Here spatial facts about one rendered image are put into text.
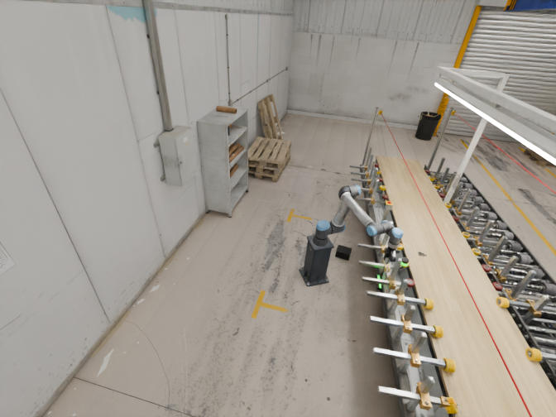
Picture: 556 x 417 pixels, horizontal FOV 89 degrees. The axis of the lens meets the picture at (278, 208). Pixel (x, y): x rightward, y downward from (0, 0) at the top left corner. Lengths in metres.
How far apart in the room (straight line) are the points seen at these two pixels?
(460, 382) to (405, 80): 8.74
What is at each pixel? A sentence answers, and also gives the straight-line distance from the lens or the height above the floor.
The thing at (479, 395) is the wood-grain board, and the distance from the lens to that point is 2.50.
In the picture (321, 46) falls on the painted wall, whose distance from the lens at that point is 9.96.
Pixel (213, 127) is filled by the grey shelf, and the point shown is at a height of 1.49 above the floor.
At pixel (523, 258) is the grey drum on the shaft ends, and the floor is 0.84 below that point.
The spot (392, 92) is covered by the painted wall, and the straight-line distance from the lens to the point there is 10.13.
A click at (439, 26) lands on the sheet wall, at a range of 10.10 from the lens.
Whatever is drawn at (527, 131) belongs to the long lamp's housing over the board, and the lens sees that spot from 2.13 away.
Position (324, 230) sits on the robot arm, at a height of 0.83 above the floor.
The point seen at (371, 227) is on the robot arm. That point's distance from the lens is 2.55.
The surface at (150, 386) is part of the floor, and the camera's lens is 3.21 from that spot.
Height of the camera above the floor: 2.82
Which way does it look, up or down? 34 degrees down
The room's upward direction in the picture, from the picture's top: 4 degrees clockwise
